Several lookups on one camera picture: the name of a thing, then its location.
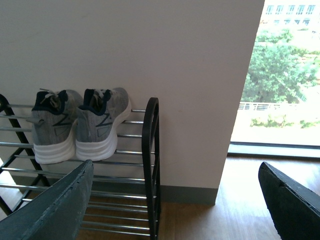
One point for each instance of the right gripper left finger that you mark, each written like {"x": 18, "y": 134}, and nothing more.
{"x": 55, "y": 214}

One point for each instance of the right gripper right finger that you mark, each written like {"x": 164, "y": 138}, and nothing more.
{"x": 294, "y": 208}

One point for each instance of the grey knit sneaker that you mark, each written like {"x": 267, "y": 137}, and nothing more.
{"x": 102, "y": 111}
{"x": 54, "y": 118}

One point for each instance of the black metal shoe rack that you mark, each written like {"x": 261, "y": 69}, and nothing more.
{"x": 125, "y": 198}

